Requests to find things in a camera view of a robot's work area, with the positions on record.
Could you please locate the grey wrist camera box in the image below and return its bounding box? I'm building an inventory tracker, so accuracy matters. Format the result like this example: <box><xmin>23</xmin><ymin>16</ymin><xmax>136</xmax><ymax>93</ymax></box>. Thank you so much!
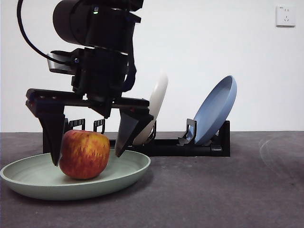
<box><xmin>46</xmin><ymin>50</ymin><xmax>80</xmax><ymax>75</ymax></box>

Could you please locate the black cable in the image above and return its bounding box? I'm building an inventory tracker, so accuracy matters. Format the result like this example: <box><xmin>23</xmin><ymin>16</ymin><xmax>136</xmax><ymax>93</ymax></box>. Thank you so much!
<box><xmin>16</xmin><ymin>0</ymin><xmax>52</xmax><ymax>60</ymax></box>

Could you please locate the green plate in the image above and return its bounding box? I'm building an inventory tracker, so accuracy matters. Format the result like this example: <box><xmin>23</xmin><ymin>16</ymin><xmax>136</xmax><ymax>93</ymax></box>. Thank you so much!
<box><xmin>0</xmin><ymin>149</ymin><xmax>152</xmax><ymax>201</ymax></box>

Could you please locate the black cable sleeve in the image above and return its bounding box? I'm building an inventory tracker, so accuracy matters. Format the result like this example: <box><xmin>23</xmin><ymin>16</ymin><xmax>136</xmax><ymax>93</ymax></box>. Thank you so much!
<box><xmin>123</xmin><ymin>9</ymin><xmax>139</xmax><ymax>93</ymax></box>

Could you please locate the cream white plate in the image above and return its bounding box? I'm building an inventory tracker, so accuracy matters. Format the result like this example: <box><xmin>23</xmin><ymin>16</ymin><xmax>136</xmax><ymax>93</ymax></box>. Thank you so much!
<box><xmin>132</xmin><ymin>71</ymin><xmax>169</xmax><ymax>146</ymax></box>

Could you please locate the blue plate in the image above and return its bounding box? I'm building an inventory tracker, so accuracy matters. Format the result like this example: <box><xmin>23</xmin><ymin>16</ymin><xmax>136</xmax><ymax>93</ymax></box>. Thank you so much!
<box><xmin>192</xmin><ymin>75</ymin><xmax>238</xmax><ymax>146</ymax></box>

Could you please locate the white wall socket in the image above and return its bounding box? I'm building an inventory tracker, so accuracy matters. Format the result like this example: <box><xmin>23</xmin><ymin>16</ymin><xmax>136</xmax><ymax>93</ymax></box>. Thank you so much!
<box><xmin>275</xmin><ymin>6</ymin><xmax>296</xmax><ymax>28</ymax></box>

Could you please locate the red yellow apple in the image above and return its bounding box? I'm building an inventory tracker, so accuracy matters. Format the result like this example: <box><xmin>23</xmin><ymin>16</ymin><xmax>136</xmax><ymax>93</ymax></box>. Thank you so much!
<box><xmin>58</xmin><ymin>129</ymin><xmax>111</xmax><ymax>180</ymax></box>

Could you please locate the black plate rack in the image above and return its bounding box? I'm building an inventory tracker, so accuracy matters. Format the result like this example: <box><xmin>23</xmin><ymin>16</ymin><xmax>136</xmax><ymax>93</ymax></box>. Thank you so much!
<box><xmin>42</xmin><ymin>118</ymin><xmax>231</xmax><ymax>157</ymax></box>

